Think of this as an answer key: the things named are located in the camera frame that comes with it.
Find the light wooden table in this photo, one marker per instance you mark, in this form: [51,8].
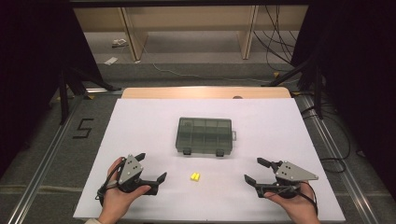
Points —
[202,92]

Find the white board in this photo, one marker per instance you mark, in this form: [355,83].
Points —
[249,124]

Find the black metal stand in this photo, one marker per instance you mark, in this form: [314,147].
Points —
[317,90]
[64,99]

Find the light wooden furniture frame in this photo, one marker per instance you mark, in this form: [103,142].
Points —
[134,40]

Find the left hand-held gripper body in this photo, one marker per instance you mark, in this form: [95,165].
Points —
[130,169]

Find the white paper scrap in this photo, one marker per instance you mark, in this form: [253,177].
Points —
[111,61]

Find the yellow earplug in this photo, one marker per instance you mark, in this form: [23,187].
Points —
[192,176]
[197,177]

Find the black curtain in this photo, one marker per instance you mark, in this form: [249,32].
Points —
[34,62]
[361,77]

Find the small white and black device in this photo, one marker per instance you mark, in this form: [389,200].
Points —
[120,42]

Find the person's left hand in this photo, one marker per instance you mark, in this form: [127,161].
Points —
[116,202]

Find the aluminium floor rail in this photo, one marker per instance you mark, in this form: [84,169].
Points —
[336,161]
[40,174]

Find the person's right hand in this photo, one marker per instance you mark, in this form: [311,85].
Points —
[295,207]

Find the short aluminium rail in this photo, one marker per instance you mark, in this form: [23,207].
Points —
[104,91]

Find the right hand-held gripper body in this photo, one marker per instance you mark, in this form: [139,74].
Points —
[291,172]

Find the grey transparent compartment box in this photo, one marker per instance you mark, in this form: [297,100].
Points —
[204,136]

